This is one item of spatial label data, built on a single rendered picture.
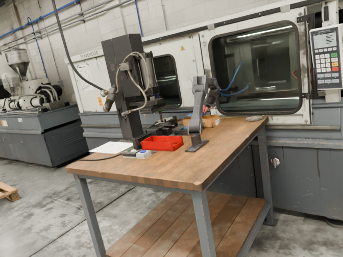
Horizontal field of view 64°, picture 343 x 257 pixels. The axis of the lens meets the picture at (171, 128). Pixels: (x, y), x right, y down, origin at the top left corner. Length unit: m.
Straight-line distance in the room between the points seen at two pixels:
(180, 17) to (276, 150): 3.34
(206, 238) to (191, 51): 1.60
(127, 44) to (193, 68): 0.74
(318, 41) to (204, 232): 1.31
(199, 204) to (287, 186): 1.23
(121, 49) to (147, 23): 3.53
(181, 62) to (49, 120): 2.92
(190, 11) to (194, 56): 2.56
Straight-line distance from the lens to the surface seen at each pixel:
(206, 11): 4.80
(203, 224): 1.37
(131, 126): 2.11
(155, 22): 5.40
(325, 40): 1.94
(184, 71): 2.53
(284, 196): 2.48
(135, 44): 1.98
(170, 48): 2.59
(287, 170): 2.36
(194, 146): 1.66
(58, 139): 4.96
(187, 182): 1.26
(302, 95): 2.11
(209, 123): 2.05
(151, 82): 1.93
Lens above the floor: 1.44
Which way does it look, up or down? 14 degrees down
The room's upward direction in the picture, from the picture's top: 10 degrees counter-clockwise
